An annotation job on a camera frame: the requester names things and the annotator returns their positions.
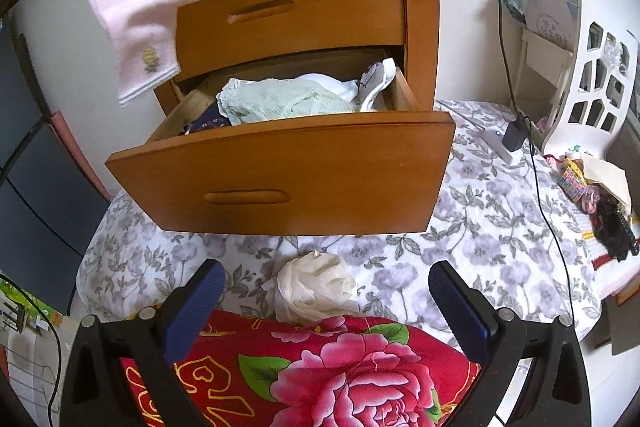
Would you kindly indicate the pink sock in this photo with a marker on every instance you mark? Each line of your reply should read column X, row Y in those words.
column 130, row 7

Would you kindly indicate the navy patterned sock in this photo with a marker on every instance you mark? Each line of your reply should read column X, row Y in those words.
column 210, row 122

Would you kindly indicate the colourful bead roll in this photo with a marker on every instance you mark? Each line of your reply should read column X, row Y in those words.
column 575, row 184

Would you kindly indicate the pale cloth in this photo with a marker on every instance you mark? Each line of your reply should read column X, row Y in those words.
column 315, row 287

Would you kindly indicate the white shelf stand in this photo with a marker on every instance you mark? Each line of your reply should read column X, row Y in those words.
column 542, row 52

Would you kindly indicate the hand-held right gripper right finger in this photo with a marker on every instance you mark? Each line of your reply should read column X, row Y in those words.
column 460, row 307

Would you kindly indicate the mint green towel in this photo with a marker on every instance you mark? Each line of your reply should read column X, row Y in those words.
column 280, row 102

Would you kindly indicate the black power adapter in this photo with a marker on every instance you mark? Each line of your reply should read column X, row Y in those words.
column 514, row 136

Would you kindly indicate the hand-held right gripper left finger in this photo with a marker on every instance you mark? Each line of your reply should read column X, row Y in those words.
column 195, row 307

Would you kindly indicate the black lace glove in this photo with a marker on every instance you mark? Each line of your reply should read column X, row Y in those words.
column 615, row 232

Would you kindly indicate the beige cloth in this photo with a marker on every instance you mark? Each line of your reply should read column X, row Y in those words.
column 610, row 177

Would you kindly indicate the grey floral quilt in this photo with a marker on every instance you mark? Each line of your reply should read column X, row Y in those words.
column 475, row 217

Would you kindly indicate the red floral blanket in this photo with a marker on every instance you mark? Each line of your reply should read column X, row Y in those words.
column 325, row 372

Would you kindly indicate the white power strip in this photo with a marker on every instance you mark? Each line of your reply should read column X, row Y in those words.
column 495, row 139

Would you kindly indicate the dark cabinet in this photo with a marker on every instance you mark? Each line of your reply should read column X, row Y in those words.
column 45, row 207

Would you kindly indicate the green printed paper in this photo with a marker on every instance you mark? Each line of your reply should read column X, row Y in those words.
column 30, row 302

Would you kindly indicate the white striped mat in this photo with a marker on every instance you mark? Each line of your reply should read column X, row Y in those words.
column 615, row 277

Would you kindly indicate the white garment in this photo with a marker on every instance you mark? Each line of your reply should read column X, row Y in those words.
column 330, row 86

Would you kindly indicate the grey paper folder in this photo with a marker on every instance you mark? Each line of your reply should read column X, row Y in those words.
column 550, row 17

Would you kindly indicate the wooden nightstand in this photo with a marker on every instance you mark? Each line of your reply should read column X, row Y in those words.
column 420, row 7

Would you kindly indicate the white sock with dark trim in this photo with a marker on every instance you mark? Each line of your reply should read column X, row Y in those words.
column 375, row 92

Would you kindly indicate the white cutout rack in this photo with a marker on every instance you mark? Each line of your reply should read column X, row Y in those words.
column 575, row 87

